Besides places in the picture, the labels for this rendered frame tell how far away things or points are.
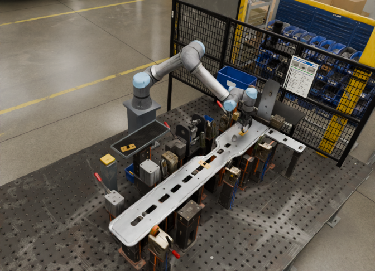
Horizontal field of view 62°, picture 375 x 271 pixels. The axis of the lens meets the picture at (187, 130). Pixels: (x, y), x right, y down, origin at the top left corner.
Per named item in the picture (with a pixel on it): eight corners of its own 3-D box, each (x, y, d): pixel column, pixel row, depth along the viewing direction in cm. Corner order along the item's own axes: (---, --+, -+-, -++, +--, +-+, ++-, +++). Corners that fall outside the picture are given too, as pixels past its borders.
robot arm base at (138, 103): (127, 102, 228) (126, 91, 222) (144, 96, 237) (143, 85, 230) (139, 112, 220) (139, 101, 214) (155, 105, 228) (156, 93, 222)
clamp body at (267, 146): (258, 186, 228) (269, 152, 206) (244, 178, 234) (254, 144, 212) (264, 179, 234) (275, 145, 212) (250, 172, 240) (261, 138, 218)
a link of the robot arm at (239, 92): (226, 91, 202) (242, 95, 200) (230, 83, 211) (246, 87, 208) (224, 101, 207) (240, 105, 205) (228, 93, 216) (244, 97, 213)
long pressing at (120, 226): (133, 253, 150) (133, 251, 149) (104, 225, 161) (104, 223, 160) (270, 129, 236) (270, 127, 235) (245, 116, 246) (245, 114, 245)
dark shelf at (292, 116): (293, 128, 236) (294, 125, 235) (201, 83, 278) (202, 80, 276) (305, 116, 250) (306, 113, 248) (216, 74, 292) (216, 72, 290)
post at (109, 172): (112, 215, 199) (106, 168, 171) (105, 208, 203) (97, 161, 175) (121, 208, 204) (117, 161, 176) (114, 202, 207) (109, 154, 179)
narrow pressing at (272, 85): (268, 121, 241) (280, 83, 220) (255, 115, 246) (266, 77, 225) (269, 121, 241) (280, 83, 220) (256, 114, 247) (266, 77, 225)
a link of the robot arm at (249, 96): (246, 85, 207) (259, 88, 205) (243, 98, 214) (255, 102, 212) (244, 91, 201) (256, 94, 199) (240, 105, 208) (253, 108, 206)
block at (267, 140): (264, 175, 237) (273, 148, 220) (251, 168, 242) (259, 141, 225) (270, 169, 243) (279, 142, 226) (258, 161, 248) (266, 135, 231)
